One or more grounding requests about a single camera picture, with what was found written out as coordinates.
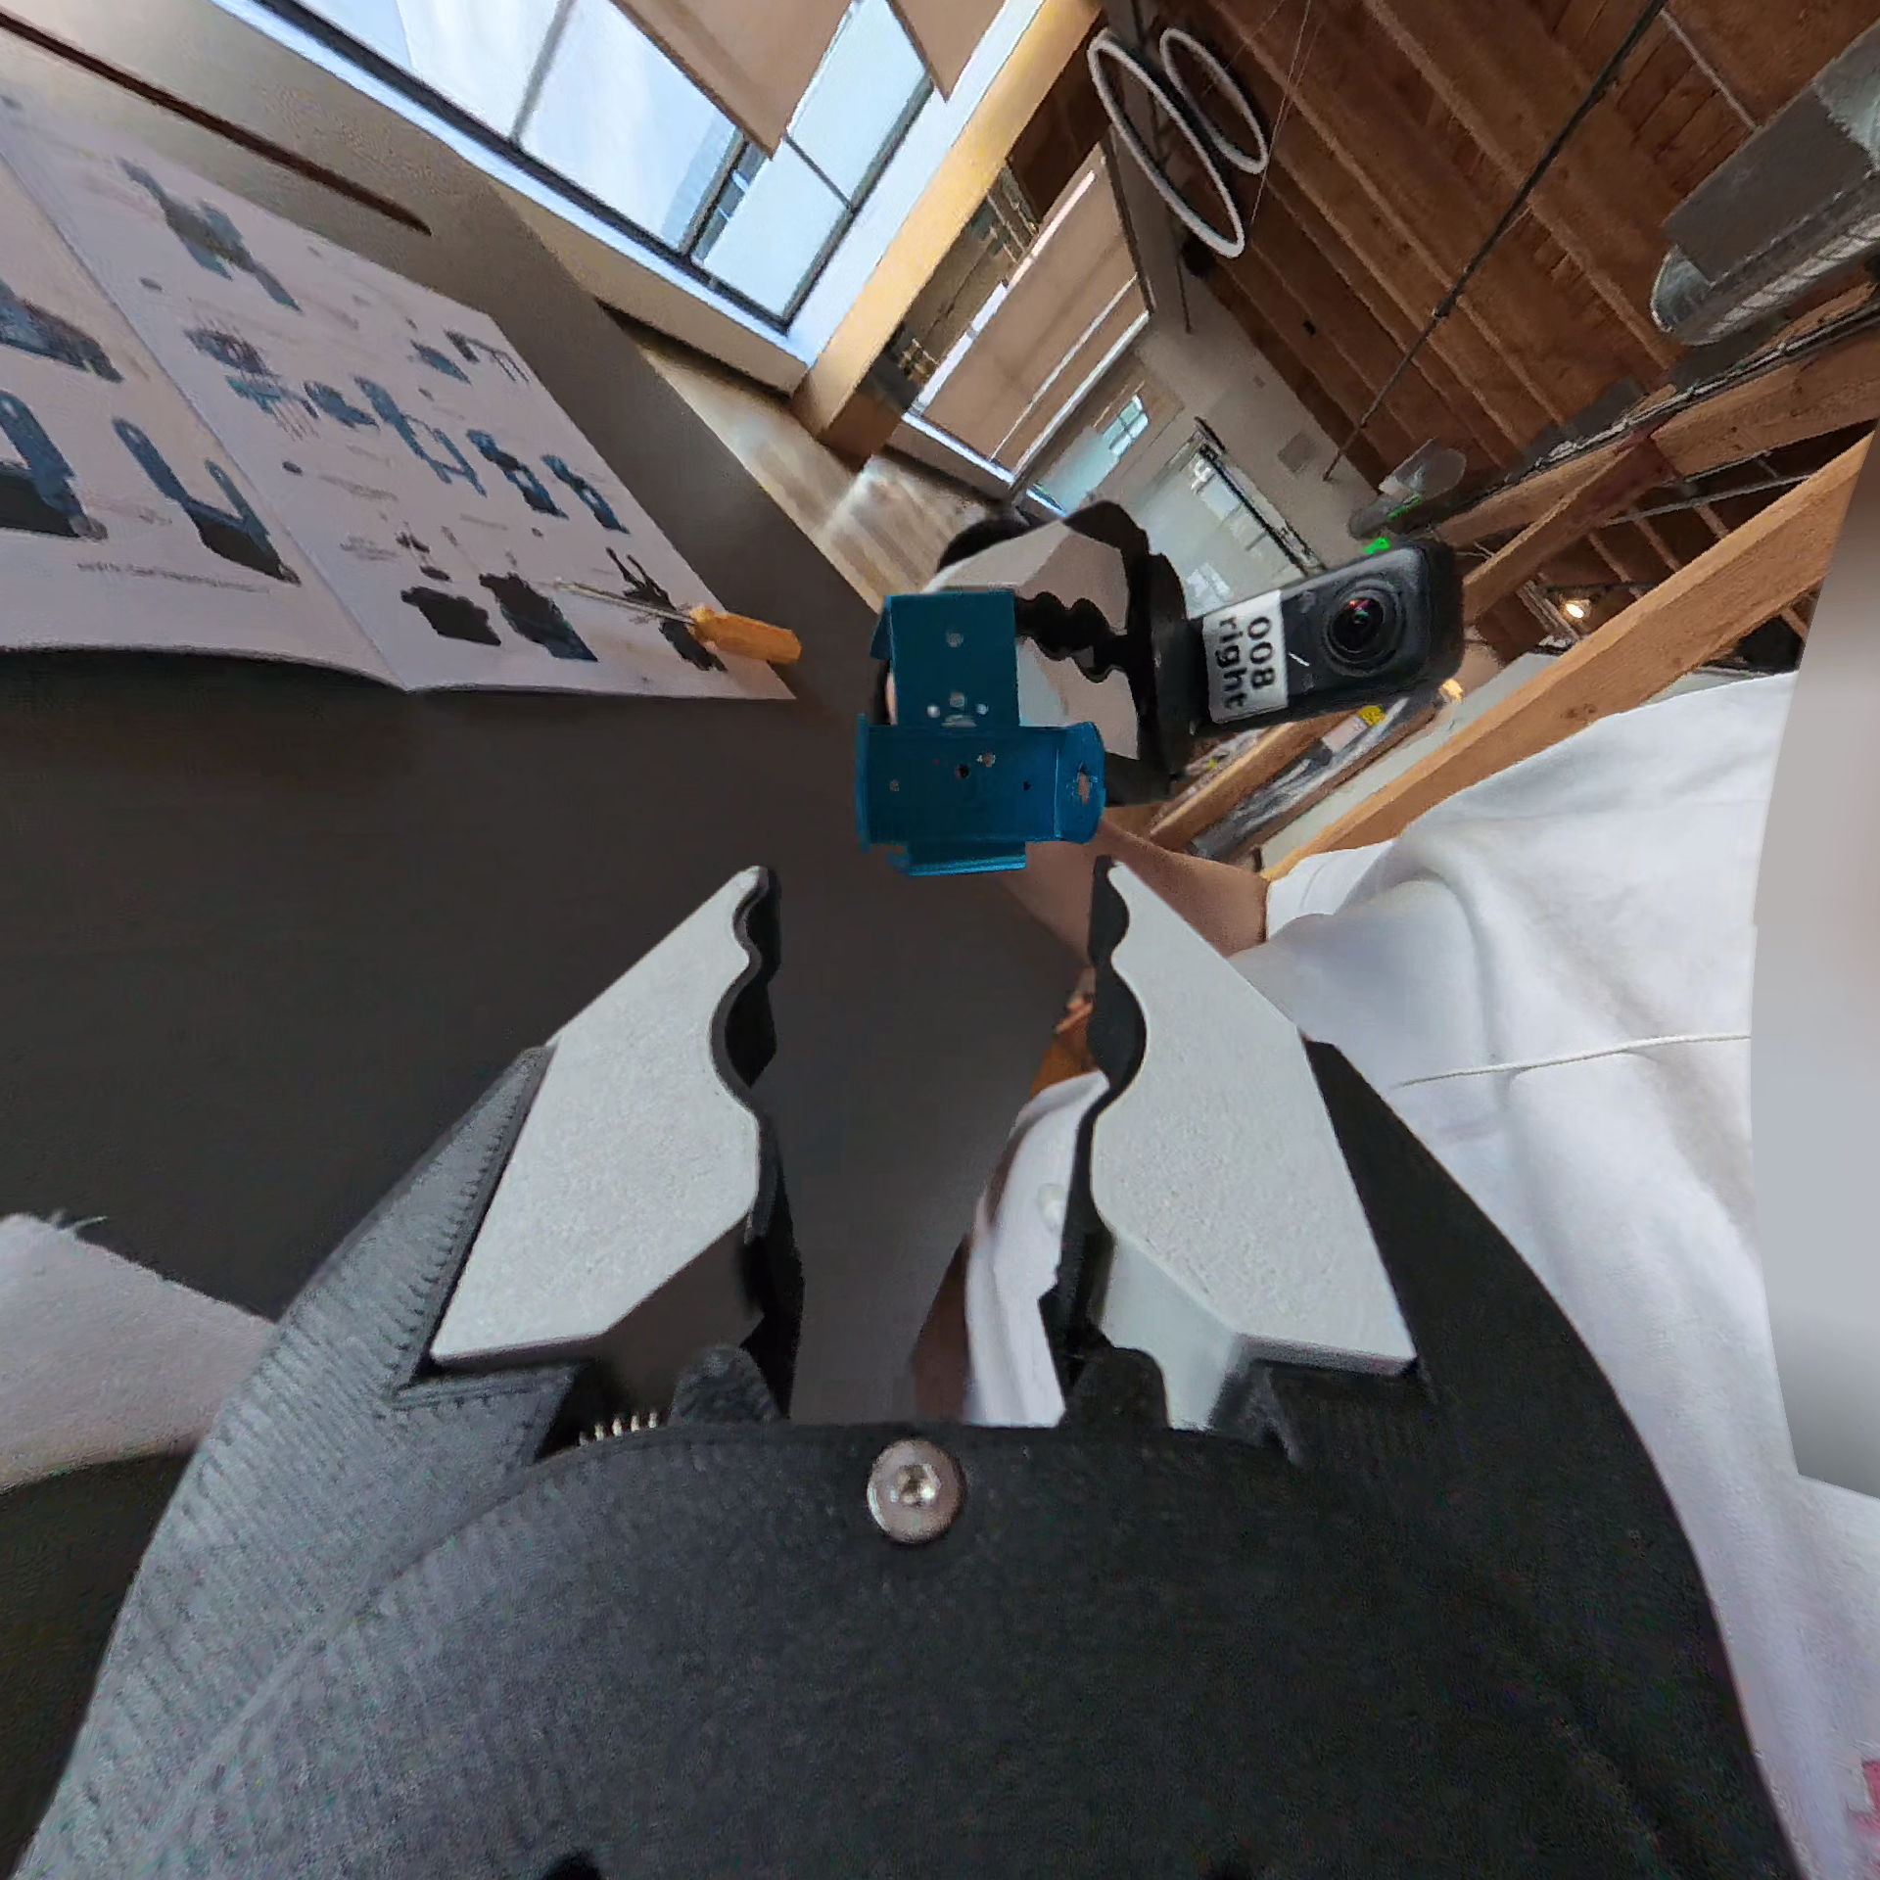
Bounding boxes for silver air duct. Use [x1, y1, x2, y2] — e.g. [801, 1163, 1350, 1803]
[1651, 58, 1880, 346]

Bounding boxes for white foam square with hole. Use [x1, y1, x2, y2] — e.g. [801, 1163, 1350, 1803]
[0, 1210, 282, 1488]

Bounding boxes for printed instruction manual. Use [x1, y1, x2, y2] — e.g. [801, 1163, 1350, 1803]
[0, 94, 796, 703]

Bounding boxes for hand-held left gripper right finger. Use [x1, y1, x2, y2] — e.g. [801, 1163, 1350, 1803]
[1040, 857, 1428, 1429]

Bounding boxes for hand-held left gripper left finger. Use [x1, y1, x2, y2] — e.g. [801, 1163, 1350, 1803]
[425, 863, 807, 1374]

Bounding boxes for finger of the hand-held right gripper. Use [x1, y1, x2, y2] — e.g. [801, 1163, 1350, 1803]
[1021, 646, 1160, 803]
[937, 517, 1148, 681]

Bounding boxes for large window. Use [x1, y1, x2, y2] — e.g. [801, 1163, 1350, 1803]
[220, 0, 942, 325]

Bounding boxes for small blue metal U bracket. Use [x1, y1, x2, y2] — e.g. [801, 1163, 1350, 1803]
[856, 718, 1107, 879]

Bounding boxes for round ring ceiling lamp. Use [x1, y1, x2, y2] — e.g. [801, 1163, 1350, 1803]
[1160, 25, 1273, 178]
[1087, 31, 1252, 258]

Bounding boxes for yellow handled screwdriver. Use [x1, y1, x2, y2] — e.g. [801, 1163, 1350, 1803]
[555, 575, 805, 667]

